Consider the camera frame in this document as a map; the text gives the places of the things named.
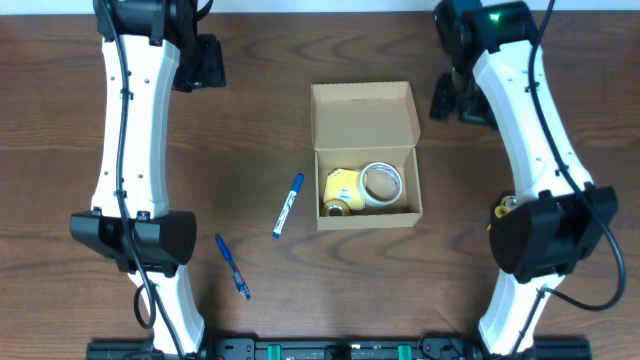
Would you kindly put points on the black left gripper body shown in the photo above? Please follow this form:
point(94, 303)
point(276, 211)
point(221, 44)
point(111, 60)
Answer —
point(201, 67)

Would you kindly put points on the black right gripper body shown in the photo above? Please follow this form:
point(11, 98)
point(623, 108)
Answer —
point(461, 100)

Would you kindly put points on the cardboard box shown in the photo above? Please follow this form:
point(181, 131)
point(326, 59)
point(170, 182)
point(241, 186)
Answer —
point(355, 124)

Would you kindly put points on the white masking tape roll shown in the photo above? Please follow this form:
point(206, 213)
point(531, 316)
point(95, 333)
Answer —
point(379, 184)

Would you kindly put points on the yellow clear tape roll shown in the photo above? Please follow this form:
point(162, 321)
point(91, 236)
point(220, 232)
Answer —
point(335, 208)

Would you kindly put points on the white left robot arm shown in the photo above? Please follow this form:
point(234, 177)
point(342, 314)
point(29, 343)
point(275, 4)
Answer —
point(150, 49)

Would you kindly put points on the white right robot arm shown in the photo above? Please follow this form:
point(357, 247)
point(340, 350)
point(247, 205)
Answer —
point(555, 215)

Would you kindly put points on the blue white marker pen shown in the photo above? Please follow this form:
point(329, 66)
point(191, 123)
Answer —
point(286, 208)

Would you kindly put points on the yellow sticky note pad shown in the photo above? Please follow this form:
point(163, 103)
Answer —
point(342, 184)

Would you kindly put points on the blue ballpoint pen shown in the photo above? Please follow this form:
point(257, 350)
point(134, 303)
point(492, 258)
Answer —
point(239, 281)

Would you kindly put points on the black mounting rail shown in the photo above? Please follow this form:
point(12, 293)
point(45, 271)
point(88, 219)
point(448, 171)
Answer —
point(433, 348)

